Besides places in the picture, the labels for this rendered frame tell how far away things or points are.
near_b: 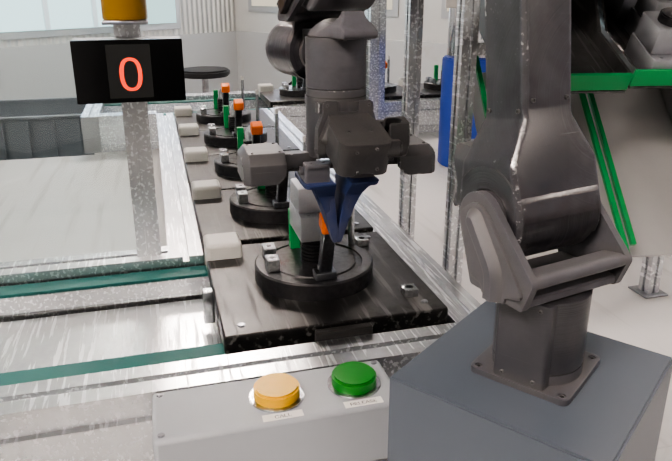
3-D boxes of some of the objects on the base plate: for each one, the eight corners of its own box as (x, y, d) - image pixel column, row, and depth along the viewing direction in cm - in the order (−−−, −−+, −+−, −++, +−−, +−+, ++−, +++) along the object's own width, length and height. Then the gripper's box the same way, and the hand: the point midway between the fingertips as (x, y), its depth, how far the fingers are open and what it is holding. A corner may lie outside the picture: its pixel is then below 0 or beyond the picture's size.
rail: (509, 419, 70) (518, 329, 66) (-593, 623, 48) (-667, 503, 44) (485, 390, 75) (492, 304, 71) (-522, 562, 53) (-584, 450, 49)
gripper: (416, 79, 67) (411, 223, 72) (232, 85, 62) (240, 239, 67) (441, 87, 61) (433, 243, 66) (240, 95, 57) (248, 262, 62)
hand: (335, 209), depth 66 cm, fingers closed
